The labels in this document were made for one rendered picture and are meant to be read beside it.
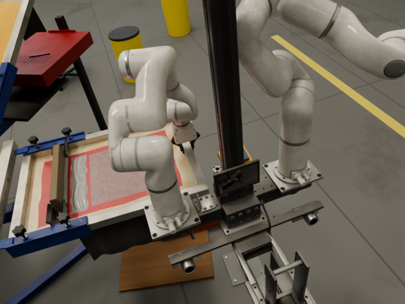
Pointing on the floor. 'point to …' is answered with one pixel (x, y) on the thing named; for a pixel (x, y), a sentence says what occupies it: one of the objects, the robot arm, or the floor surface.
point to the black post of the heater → (84, 81)
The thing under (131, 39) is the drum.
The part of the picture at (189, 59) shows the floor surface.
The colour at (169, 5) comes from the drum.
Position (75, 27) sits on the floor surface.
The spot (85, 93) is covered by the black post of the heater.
